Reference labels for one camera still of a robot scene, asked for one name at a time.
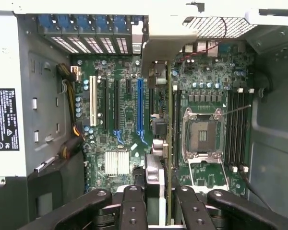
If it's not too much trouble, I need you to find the metal socket cover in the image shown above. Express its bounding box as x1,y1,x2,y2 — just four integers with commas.
188,158,232,192

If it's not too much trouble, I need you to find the silver finned heatsink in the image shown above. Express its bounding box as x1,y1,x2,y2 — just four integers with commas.
104,150,130,175

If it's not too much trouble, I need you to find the CPU socket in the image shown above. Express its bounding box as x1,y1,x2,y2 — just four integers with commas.
181,107,226,165

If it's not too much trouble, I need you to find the black RAM slot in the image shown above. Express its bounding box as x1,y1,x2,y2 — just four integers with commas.
237,91,244,171
176,90,182,168
232,92,238,168
227,92,233,168
242,90,250,172

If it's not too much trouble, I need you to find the open black PC case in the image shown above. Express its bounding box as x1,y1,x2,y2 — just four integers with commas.
0,0,288,230

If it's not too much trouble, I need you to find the blue expansion slot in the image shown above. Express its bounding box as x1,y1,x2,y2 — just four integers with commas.
136,77,144,138

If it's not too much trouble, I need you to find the long black expansion slot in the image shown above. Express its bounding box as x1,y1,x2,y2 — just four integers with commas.
102,78,108,129
113,78,119,131

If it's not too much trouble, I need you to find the thin metal locking lever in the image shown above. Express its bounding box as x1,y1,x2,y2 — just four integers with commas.
222,103,252,116

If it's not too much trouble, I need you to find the white expansion slot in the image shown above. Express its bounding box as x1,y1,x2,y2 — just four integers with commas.
89,75,98,127

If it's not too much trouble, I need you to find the green motherboard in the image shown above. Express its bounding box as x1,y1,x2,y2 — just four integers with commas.
71,39,254,196

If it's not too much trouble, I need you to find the perforated metal slot cover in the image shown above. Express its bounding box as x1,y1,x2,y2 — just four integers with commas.
78,25,104,54
37,25,79,54
112,25,132,55
61,25,92,54
96,25,116,54

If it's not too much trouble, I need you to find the grey power supply with label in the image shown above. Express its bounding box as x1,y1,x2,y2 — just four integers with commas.
0,11,31,185

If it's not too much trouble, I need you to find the thin black wire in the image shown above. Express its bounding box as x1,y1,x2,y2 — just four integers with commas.
240,167,272,209

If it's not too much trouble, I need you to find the yellow black power cable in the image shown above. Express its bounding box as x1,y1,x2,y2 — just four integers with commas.
55,62,85,160

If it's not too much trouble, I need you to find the red and black wire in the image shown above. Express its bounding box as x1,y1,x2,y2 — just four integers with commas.
180,18,228,60

